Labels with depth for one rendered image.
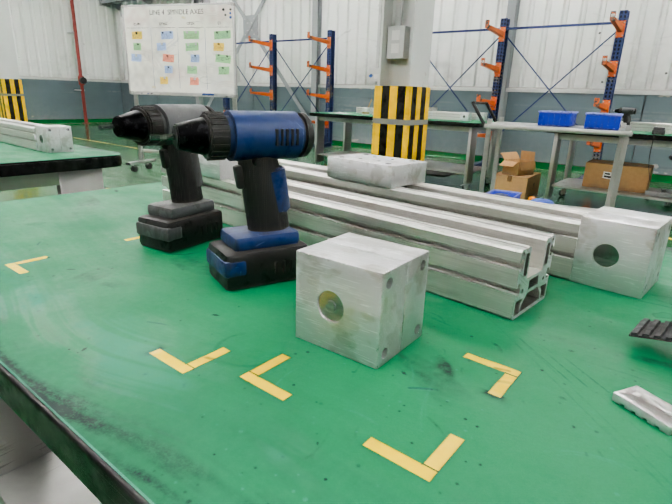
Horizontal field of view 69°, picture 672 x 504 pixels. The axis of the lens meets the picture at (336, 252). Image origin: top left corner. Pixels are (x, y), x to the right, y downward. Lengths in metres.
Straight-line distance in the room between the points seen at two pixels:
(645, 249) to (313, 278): 0.44
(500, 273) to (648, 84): 7.79
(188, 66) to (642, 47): 6.02
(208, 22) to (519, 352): 5.89
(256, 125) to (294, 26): 10.81
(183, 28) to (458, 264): 5.94
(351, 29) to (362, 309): 10.03
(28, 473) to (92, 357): 0.83
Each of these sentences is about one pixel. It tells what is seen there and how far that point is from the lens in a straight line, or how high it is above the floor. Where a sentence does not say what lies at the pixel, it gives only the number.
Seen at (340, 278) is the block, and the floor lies 0.86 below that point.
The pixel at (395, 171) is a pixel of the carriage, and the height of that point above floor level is 0.89.
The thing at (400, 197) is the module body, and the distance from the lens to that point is 0.88.
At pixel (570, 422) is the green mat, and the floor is 0.78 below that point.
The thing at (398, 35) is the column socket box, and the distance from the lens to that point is 3.97.
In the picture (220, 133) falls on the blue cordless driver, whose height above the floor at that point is 0.97.
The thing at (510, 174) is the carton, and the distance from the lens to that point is 5.80.
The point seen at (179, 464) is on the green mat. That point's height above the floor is 0.78.
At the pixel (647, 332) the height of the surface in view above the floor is 0.80.
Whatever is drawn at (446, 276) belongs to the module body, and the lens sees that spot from 0.62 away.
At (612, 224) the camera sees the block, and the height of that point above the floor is 0.87.
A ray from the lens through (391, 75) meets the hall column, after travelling 4.08.
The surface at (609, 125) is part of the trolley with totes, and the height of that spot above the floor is 0.89.
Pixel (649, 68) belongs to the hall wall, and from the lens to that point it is 8.33.
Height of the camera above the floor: 1.02
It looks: 18 degrees down
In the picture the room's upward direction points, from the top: 2 degrees clockwise
